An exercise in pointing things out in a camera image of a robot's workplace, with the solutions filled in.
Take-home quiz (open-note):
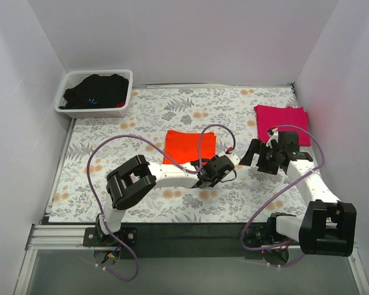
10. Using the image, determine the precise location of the aluminium frame rail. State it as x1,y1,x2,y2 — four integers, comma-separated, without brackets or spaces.
26,223,245,250

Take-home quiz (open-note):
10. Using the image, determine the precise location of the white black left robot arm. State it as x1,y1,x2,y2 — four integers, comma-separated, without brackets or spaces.
96,154,240,240

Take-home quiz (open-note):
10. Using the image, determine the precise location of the orange t shirt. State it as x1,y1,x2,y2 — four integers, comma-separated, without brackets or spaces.
165,130,216,164

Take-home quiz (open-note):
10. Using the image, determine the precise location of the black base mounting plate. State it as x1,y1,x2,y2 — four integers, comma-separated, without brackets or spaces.
82,222,287,259

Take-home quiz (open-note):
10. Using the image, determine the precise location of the white plastic laundry basket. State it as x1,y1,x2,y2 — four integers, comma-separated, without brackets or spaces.
55,69,133,119

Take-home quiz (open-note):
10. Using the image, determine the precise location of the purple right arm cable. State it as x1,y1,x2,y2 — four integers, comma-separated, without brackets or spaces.
239,124,328,268

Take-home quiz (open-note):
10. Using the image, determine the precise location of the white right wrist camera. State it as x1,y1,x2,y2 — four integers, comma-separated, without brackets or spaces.
266,127,279,148

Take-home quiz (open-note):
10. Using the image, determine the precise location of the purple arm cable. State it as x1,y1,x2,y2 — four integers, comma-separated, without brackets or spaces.
239,124,328,268
86,124,237,282

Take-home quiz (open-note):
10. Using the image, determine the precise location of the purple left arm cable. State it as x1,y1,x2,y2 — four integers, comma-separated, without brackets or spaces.
86,124,237,282

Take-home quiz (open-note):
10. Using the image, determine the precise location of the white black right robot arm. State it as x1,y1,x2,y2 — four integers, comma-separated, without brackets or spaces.
240,129,357,257

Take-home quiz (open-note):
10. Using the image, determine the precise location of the black t shirt in basket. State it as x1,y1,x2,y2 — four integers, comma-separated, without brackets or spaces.
59,74,129,109

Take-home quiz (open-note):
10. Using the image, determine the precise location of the folded magenta t shirt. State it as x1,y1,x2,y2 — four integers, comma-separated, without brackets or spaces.
254,104,309,143

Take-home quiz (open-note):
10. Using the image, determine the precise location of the floral patterned table mat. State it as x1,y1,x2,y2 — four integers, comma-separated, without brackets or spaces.
49,87,306,223

